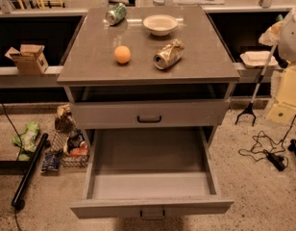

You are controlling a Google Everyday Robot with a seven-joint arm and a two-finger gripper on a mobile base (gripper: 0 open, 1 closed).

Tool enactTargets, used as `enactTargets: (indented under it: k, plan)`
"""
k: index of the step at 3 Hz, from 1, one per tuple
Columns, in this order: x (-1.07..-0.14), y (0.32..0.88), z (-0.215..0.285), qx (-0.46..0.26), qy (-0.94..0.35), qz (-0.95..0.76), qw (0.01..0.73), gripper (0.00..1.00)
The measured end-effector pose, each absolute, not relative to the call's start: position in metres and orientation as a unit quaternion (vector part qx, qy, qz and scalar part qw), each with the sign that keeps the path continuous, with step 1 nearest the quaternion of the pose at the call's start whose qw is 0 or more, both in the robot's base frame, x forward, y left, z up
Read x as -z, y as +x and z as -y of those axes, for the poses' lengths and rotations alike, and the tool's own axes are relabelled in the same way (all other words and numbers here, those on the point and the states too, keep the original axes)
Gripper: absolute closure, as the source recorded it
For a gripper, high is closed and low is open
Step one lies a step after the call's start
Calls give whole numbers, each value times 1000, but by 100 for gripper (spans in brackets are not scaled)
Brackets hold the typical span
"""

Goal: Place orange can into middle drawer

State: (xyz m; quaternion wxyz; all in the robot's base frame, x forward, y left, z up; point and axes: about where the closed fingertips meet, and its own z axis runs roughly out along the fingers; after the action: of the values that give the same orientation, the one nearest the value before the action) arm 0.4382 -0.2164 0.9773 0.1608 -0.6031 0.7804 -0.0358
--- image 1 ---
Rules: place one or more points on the crushed orange soda can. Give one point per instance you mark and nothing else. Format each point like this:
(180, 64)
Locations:
(169, 54)

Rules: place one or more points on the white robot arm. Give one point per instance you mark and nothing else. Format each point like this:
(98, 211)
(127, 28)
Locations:
(283, 34)

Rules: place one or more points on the grey drawer cabinet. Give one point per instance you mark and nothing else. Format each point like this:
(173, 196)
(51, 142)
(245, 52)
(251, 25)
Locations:
(204, 72)

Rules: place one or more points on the closed grey upper drawer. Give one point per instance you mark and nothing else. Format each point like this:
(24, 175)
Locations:
(180, 113)

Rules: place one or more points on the open grey lower drawer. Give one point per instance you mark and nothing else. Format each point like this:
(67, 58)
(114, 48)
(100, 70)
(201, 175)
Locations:
(150, 174)

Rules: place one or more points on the green soda can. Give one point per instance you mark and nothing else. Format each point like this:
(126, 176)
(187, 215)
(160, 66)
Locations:
(115, 14)

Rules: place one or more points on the orange ball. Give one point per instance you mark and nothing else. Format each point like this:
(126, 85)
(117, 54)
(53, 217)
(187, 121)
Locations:
(122, 54)

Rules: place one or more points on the red snack packet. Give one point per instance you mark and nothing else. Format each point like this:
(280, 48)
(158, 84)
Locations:
(79, 152)

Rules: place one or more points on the white ceramic bowl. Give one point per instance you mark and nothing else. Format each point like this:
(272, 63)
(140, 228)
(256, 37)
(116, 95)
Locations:
(160, 24)

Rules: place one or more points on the brown snack bag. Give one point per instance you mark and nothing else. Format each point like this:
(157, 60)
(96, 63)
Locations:
(64, 121)

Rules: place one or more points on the reacher grabber tool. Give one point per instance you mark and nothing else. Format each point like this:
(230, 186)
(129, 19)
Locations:
(249, 109)

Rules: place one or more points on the black pole on floor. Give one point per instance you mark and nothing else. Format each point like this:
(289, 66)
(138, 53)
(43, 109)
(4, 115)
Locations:
(18, 202)

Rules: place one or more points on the blue snack bag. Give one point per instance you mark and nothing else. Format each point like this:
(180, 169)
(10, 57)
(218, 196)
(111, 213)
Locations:
(51, 161)

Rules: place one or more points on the white foam food tray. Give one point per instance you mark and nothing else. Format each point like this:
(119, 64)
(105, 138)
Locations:
(253, 59)

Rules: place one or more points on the green chip bag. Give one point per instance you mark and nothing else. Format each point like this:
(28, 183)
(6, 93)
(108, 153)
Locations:
(27, 141)

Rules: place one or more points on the small cardboard box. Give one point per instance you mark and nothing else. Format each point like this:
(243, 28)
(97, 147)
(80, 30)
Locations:
(29, 59)

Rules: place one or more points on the wire mesh basket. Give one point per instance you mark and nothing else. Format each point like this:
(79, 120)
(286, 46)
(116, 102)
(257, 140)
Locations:
(65, 142)

